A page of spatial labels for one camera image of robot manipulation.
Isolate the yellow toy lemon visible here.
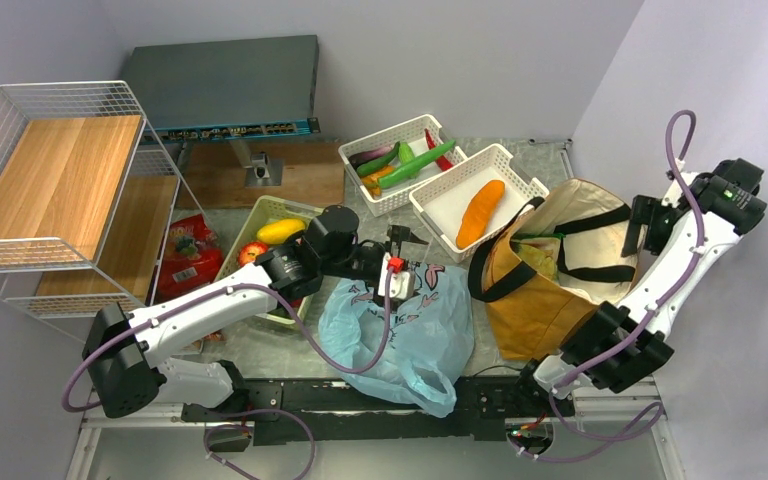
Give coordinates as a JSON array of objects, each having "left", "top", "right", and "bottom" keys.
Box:
[{"left": 256, "top": 218, "right": 307, "bottom": 245}]

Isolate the red toy apple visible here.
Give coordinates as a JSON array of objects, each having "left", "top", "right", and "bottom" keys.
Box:
[{"left": 236, "top": 241, "right": 270, "bottom": 267}]

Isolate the long green toy pepper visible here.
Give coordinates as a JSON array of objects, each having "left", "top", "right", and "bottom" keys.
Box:
[{"left": 381, "top": 140, "right": 457, "bottom": 187}]

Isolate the green toy vegetable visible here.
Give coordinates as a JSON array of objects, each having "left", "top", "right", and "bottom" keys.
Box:
[{"left": 356, "top": 142, "right": 403, "bottom": 179}]

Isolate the yellow canvas tote bag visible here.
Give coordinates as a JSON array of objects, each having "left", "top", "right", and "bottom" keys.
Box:
[{"left": 468, "top": 179, "right": 639, "bottom": 361}]

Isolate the blue printed plastic grocery bag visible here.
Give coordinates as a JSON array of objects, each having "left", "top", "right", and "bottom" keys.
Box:
[{"left": 318, "top": 263, "right": 474, "bottom": 418}]

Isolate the orange toy carrot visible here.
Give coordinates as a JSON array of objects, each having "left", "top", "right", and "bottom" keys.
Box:
[{"left": 455, "top": 180, "right": 506, "bottom": 250}]

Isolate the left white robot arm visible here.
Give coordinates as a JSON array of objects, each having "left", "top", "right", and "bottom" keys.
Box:
[{"left": 61, "top": 205, "right": 423, "bottom": 420}]

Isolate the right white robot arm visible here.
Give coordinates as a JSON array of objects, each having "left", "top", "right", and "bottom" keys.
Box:
[{"left": 510, "top": 110, "right": 767, "bottom": 415}]

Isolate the light green plastic basket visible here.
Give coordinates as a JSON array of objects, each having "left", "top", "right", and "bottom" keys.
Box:
[{"left": 214, "top": 195, "right": 324, "bottom": 329}]

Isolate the orange toy ginger root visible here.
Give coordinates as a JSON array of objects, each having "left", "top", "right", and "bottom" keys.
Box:
[{"left": 361, "top": 165, "right": 396, "bottom": 198}]

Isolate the purple toy eggplant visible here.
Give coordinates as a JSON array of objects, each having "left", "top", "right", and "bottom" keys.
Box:
[{"left": 348, "top": 146, "right": 392, "bottom": 170}]

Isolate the green toy cucumber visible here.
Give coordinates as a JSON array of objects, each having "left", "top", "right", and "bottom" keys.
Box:
[{"left": 398, "top": 143, "right": 415, "bottom": 166}]

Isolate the empty white plastic basket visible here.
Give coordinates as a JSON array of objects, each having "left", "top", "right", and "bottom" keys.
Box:
[{"left": 409, "top": 143, "right": 549, "bottom": 263}]

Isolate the red toy chili pepper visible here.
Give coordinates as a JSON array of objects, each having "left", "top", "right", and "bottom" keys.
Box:
[{"left": 424, "top": 129, "right": 456, "bottom": 174}]

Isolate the red snack packet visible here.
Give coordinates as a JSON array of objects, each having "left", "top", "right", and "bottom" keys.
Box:
[{"left": 155, "top": 214, "right": 224, "bottom": 302}]

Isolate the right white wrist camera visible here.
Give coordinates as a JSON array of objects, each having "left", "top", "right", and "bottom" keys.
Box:
[{"left": 660, "top": 171, "right": 699, "bottom": 208}]

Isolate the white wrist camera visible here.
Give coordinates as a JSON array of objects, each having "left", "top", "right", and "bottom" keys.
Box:
[
  {"left": 660, "top": 171, "right": 699, "bottom": 208},
  {"left": 376, "top": 253, "right": 415, "bottom": 301}
]

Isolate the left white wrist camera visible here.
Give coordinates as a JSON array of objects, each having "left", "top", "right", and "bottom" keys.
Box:
[{"left": 376, "top": 253, "right": 415, "bottom": 301}]

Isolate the grey metal camera stand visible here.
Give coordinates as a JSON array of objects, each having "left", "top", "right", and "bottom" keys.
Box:
[{"left": 229, "top": 140, "right": 284, "bottom": 187}]

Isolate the grey network switch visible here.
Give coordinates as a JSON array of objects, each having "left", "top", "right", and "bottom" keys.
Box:
[{"left": 121, "top": 35, "right": 320, "bottom": 143}]

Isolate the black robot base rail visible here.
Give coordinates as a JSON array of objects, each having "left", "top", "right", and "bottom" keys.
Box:
[{"left": 181, "top": 373, "right": 553, "bottom": 446}]

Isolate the white wire shelf rack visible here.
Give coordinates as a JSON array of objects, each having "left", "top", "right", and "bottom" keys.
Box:
[{"left": 0, "top": 80, "right": 191, "bottom": 330}]

